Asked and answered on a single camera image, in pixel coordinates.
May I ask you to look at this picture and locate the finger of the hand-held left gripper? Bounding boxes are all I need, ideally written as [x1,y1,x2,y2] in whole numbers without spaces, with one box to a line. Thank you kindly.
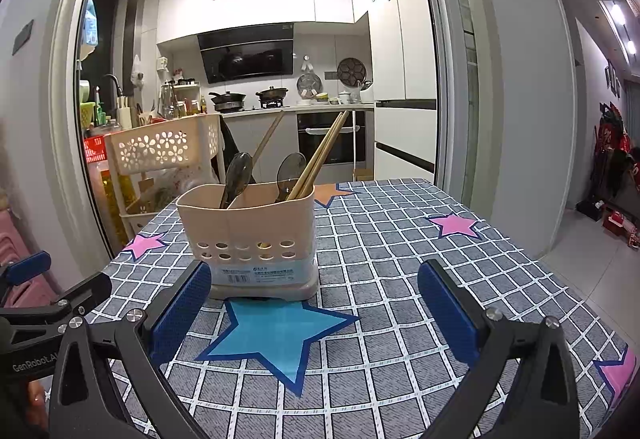
[0,273,113,335]
[0,251,52,292]

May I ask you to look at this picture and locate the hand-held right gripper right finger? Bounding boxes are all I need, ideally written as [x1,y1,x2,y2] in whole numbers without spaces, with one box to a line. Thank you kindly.
[417,259,581,439]

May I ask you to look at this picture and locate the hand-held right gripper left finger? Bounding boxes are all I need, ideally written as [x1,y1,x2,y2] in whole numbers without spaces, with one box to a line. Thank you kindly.
[47,260,213,439]

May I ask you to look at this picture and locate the beige plastic utensil holder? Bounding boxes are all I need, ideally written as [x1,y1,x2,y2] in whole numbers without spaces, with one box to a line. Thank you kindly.
[176,182,319,301]

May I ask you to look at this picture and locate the dark clear plastic spoon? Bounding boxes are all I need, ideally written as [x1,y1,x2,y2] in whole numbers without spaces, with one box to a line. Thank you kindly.
[276,152,307,205]
[219,152,254,210]

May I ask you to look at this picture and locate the person's left hand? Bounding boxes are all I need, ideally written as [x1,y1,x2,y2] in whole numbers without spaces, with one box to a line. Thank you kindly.
[25,380,51,420]

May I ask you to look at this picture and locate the pink star sticker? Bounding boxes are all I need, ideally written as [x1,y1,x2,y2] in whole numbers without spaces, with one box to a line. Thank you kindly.
[122,233,168,261]
[595,349,638,412]
[427,214,483,240]

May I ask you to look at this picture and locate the grey checked tablecloth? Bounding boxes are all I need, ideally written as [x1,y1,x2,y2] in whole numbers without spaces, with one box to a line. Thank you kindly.
[82,178,638,439]

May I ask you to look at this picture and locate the yellow cooking oil jug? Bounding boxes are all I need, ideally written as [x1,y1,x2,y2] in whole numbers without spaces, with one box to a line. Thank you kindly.
[100,164,136,245]

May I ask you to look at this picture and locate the red plastic basket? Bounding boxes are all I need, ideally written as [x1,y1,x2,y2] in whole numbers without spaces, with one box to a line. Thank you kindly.
[82,135,108,163]

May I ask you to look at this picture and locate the beige flower-cutout basket trolley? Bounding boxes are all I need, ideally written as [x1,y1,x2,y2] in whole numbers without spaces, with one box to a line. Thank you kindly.
[104,114,226,240]

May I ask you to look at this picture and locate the orange star sticker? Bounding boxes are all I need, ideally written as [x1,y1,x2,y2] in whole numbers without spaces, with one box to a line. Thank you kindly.
[314,183,356,209]

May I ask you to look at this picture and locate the black hanging garment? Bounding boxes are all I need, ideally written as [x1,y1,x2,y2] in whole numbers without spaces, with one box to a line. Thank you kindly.
[218,116,241,185]

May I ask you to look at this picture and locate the red box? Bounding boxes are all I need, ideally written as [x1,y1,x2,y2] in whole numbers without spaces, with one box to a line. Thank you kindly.
[602,212,639,246]

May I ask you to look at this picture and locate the grey kitchen counter cabinet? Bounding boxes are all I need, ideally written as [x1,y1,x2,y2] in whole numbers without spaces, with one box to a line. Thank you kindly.
[220,102,376,182]

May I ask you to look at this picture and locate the black built-in oven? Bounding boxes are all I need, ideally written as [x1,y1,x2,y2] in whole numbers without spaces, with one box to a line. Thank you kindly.
[296,112,367,166]

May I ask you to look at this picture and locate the white spice rack with bottles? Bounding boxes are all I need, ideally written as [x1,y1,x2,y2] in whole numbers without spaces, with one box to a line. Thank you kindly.
[159,82,206,117]

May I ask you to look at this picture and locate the black wok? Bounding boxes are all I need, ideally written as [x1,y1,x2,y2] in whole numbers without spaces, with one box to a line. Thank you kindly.
[209,90,247,112]

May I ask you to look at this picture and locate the dark cooking pot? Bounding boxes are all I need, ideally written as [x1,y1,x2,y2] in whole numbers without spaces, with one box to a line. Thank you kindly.
[256,86,290,109]

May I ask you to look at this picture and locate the hanging red black garments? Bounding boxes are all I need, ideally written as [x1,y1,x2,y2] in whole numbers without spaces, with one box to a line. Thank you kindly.
[590,103,640,205]

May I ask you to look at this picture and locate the white refrigerator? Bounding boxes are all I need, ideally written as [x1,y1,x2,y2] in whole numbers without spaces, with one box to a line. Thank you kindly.
[367,0,441,185]

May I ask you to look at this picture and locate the round metal steamer plate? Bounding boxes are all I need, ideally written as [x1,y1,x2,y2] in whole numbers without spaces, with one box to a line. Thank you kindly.
[296,73,321,96]

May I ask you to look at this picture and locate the black range hood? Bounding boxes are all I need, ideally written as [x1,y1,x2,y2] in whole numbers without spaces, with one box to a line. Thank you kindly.
[196,23,295,85]

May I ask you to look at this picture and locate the white upper kitchen cabinets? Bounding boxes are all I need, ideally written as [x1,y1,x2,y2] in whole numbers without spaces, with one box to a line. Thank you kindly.
[156,0,371,45]

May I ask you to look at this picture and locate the grey door frame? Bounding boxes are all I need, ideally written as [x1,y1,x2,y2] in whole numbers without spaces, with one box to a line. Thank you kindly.
[50,0,501,260]

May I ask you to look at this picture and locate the dark wall switch panel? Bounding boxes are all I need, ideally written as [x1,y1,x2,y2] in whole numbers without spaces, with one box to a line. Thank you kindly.
[12,19,35,55]

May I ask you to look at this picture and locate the dark round wall trivet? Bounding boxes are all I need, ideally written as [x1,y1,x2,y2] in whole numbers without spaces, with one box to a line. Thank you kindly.
[336,58,367,86]

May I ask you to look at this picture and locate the wall picture frames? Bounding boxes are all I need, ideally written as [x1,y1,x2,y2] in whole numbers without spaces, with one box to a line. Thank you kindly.
[604,62,621,98]

